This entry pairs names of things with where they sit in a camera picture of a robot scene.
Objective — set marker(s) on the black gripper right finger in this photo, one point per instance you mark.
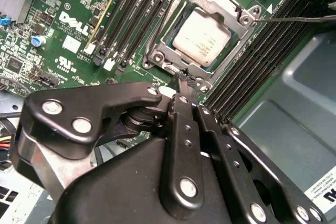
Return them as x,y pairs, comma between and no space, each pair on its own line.
223,142

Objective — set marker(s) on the silver topped CPU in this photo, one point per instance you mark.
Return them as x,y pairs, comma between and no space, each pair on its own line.
202,37

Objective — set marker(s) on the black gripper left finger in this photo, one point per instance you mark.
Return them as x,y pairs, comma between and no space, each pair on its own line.
78,103

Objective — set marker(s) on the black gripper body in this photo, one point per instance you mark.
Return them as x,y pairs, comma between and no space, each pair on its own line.
118,182

